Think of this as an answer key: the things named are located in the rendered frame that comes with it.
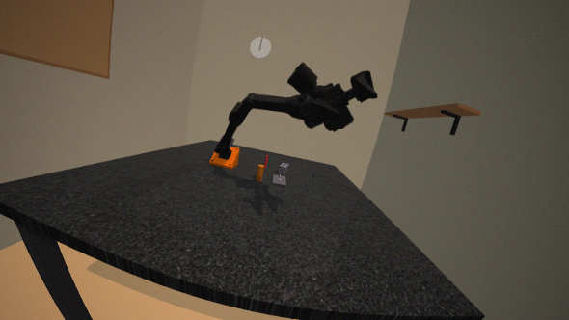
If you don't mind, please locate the orange cylinder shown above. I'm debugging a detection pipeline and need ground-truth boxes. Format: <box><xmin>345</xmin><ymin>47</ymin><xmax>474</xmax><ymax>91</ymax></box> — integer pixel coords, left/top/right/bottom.
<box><xmin>256</xmin><ymin>165</ymin><xmax>264</xmax><ymax>182</ymax></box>

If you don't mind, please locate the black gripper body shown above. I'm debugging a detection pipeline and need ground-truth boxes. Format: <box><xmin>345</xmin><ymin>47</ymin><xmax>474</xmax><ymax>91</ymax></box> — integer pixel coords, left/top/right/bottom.
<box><xmin>298</xmin><ymin>70</ymin><xmax>374</xmax><ymax>128</ymax></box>

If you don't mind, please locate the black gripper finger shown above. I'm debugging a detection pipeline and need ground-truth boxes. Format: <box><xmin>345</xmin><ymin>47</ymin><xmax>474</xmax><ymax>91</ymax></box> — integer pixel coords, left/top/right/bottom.
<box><xmin>307</xmin><ymin>98</ymin><xmax>341</xmax><ymax>126</ymax></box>
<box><xmin>355</xmin><ymin>74</ymin><xmax>378</xmax><ymax>103</ymax></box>

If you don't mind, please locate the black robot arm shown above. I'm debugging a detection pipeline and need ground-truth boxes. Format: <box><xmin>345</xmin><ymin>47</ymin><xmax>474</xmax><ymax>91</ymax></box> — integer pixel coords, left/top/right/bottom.
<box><xmin>214</xmin><ymin>63</ymin><xmax>354</xmax><ymax>160</ymax></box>

